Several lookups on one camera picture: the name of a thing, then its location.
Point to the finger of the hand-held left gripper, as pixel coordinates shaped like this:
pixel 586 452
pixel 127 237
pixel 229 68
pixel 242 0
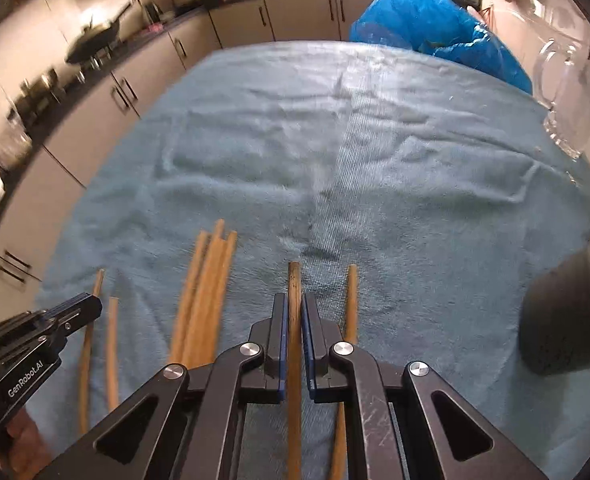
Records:
pixel 77 310

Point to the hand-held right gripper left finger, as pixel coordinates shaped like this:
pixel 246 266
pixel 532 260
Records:
pixel 282 330

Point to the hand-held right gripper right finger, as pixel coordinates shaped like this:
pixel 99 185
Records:
pixel 308 340

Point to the black chopstick holder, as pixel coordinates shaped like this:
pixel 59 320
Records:
pixel 565 320

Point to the blue towel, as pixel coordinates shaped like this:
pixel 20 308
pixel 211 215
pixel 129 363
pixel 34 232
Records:
pixel 350 170

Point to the grey kitchen cabinets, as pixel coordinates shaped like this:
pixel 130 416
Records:
pixel 75 135

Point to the dark cooking pot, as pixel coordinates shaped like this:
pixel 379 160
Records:
pixel 37 95

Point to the black wok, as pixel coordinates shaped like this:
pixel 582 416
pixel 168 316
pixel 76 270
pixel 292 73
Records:
pixel 97 40

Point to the blue plastic bag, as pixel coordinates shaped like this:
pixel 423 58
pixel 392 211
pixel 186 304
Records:
pixel 415 20

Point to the clear glass mug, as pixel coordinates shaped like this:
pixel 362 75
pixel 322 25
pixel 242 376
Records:
pixel 570 105

